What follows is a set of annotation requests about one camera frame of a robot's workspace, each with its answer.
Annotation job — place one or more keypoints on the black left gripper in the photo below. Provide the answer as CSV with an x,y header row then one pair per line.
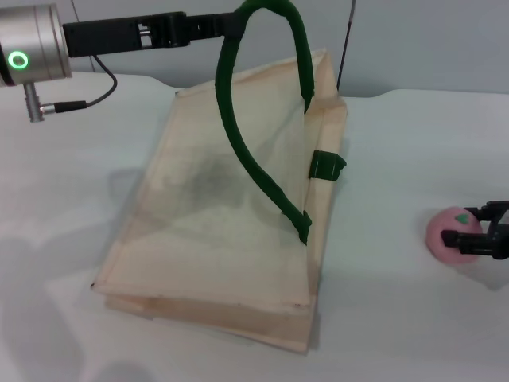
x,y
103,36

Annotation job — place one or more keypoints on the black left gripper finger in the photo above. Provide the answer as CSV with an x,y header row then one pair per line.
x,y
230,31

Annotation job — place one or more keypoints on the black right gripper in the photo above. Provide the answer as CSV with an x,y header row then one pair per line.
x,y
502,235

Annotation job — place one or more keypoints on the pink toy peach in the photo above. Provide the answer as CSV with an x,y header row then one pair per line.
x,y
441,242

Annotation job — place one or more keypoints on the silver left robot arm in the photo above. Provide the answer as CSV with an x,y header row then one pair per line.
x,y
32,47

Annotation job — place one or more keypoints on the dark vertical wall strip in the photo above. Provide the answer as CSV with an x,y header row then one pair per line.
x,y
345,47

